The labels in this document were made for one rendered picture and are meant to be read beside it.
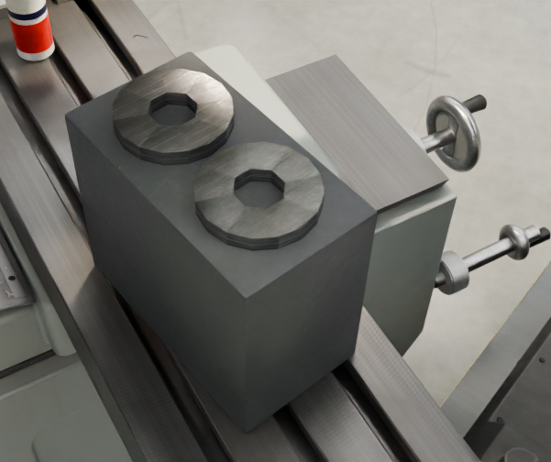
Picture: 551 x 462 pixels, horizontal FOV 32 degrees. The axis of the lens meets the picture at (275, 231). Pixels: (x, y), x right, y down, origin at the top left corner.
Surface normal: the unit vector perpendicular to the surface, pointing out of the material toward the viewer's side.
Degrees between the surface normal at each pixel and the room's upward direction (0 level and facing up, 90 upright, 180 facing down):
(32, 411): 90
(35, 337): 90
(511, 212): 0
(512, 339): 0
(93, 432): 90
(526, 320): 0
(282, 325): 90
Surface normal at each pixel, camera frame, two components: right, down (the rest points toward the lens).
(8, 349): 0.49, 0.68
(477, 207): 0.03, -0.63
